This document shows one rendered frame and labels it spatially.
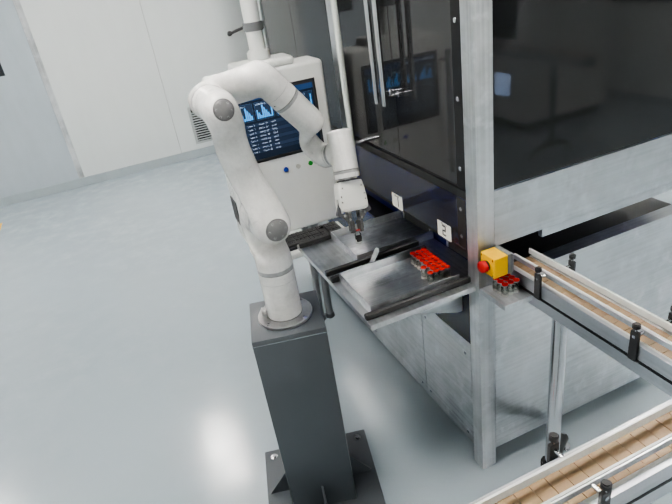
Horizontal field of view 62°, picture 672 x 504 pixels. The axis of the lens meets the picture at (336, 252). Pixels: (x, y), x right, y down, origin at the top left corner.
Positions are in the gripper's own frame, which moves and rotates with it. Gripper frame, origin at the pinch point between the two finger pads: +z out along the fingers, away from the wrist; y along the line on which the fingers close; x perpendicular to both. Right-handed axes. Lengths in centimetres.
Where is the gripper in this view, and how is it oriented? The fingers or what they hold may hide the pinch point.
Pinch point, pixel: (356, 226)
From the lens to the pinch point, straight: 183.2
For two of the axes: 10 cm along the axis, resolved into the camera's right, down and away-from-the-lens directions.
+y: -9.1, 2.1, -3.6
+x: 3.8, 0.4, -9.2
